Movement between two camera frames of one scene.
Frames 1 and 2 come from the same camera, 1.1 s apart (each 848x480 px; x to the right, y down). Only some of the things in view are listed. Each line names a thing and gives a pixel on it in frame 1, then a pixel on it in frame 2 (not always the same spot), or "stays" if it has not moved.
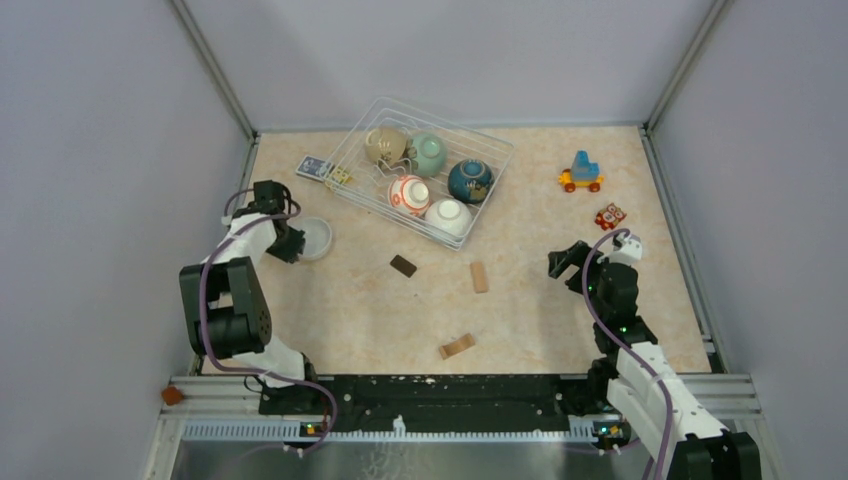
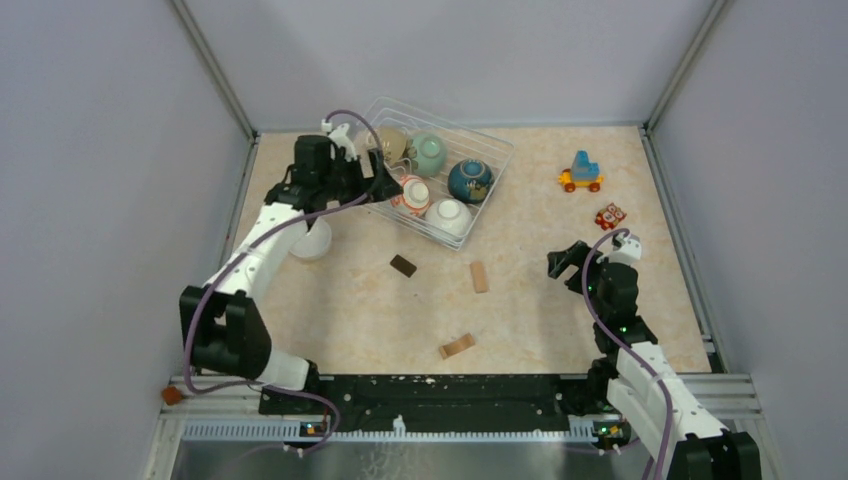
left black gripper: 296,245 to 362,184
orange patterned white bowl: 409,193 stays
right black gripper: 560,260 stays
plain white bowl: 317,236 stays
